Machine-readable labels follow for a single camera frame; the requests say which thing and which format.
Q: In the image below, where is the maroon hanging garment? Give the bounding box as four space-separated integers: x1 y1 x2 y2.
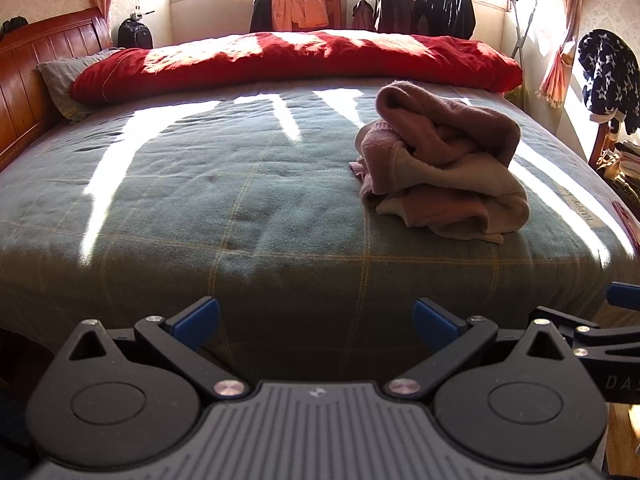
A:
351 1 377 32

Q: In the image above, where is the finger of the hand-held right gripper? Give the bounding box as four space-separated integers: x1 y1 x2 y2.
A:
529 305 640 359
605 281 640 307

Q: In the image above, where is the black backpack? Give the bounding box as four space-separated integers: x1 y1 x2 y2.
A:
117 16 153 51

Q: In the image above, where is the green plaid bed blanket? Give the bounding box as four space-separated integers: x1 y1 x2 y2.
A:
0 77 636 386

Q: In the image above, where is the dark cloth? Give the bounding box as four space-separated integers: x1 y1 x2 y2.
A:
0 16 30 41

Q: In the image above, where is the orange garment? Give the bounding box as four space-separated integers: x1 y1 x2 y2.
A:
271 0 331 29

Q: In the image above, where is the grey pillow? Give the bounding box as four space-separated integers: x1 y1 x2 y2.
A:
36 47 126 123

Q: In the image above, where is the pink and white sweater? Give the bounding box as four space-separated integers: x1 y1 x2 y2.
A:
348 80 531 245

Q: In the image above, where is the navy star-print garment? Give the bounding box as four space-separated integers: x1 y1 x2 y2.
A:
577 30 640 136

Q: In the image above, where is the black hanging garment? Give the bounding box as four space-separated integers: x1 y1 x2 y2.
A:
412 0 476 40

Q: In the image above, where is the metal clothes drying rack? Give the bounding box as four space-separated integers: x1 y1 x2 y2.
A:
355 0 540 68

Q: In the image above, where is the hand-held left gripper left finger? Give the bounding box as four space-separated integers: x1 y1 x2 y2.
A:
67 296 249 402

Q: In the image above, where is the wooden chair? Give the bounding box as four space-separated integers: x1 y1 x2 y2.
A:
587 119 622 171

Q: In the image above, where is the wooden headboard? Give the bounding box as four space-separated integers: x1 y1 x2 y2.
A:
0 7 113 171

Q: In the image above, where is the red duvet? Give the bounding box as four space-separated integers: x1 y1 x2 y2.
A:
70 30 523 107

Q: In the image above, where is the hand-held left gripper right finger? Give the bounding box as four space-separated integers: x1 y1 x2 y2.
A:
383 297 563 402

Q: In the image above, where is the stack of folded clothes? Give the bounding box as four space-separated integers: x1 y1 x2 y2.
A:
602 139 640 211

